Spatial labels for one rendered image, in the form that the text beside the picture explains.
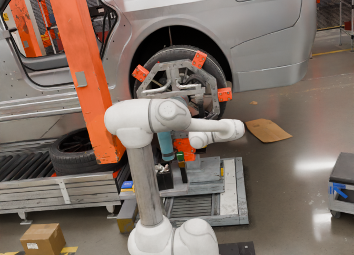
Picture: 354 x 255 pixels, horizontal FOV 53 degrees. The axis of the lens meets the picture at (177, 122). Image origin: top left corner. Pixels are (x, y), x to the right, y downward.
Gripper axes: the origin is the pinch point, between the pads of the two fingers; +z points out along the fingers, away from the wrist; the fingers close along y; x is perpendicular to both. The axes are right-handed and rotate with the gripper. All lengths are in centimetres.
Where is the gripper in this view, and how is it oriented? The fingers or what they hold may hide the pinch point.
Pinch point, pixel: (201, 113)
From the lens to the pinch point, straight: 217.4
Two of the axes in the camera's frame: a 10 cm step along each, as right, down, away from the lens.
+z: 1.2, -3.9, 9.1
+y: 9.8, -1.1, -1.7
